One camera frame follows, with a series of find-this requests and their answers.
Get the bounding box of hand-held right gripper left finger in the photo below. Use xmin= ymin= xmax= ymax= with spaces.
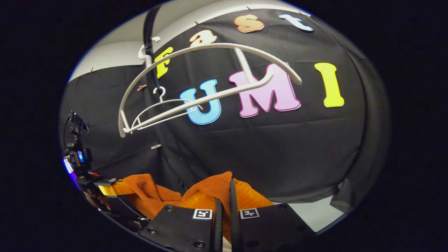
xmin=139 ymin=189 xmax=224 ymax=252

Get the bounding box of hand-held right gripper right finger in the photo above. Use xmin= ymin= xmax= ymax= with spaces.
xmin=229 ymin=178 xmax=317 ymax=252

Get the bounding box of orange corduroy jacket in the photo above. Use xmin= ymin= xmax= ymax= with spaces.
xmin=122 ymin=171 xmax=234 ymax=244

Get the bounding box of white plastic clothes hanger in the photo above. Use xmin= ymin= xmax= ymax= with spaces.
xmin=118 ymin=36 xmax=303 ymax=138
xmin=131 ymin=86 xmax=203 ymax=128

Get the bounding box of black backdrop cloth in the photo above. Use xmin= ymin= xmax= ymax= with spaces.
xmin=59 ymin=9 xmax=391 ymax=214

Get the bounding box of black clothes rail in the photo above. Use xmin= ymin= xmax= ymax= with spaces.
xmin=143 ymin=4 xmax=167 ymax=105

